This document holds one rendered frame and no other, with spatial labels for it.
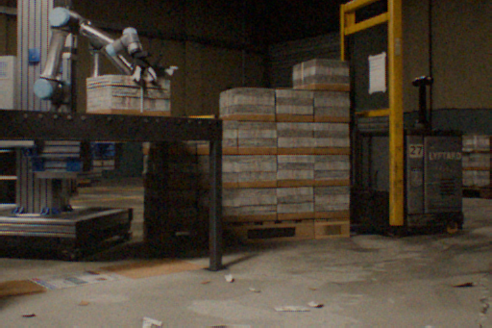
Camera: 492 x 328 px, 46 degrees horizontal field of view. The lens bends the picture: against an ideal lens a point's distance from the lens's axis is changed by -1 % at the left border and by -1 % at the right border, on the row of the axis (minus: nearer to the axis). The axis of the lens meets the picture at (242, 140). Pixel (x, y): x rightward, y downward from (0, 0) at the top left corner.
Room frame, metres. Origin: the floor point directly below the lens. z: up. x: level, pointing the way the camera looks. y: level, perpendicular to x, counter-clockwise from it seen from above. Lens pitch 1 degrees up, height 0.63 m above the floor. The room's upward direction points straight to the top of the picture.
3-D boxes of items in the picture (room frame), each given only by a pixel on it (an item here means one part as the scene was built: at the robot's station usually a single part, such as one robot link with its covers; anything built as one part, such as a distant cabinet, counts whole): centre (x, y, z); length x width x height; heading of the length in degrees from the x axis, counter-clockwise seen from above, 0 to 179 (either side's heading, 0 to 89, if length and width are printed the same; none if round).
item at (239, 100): (4.24, -0.03, 0.95); 0.38 x 0.29 x 0.23; 21
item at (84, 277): (2.88, 0.82, 0.00); 0.37 x 0.29 x 0.01; 131
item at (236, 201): (4.19, 0.09, 0.42); 1.17 x 0.39 x 0.83; 110
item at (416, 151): (4.72, -1.34, 0.40); 0.69 x 0.55 x 0.80; 20
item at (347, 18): (4.90, -0.88, 0.97); 0.09 x 0.09 x 1.75; 20
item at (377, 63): (4.60, -1.01, 1.27); 0.57 x 0.01 x 0.65; 20
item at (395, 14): (4.29, -1.11, 0.97); 0.09 x 0.09 x 1.75; 20
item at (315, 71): (4.44, -0.59, 0.65); 0.39 x 0.30 x 1.29; 20
